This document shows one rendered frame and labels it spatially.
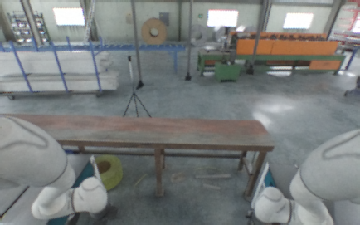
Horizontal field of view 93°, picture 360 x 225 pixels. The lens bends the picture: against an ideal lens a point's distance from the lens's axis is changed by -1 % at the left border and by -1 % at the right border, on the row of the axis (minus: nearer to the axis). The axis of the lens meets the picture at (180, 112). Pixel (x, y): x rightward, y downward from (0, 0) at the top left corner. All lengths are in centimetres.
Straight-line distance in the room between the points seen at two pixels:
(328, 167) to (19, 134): 55
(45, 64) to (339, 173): 493
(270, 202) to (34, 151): 82
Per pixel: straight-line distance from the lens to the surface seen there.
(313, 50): 769
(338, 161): 41
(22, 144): 41
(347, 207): 182
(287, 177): 176
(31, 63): 510
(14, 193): 183
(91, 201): 93
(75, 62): 464
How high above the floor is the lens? 190
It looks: 30 degrees down
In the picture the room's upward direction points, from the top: 1 degrees clockwise
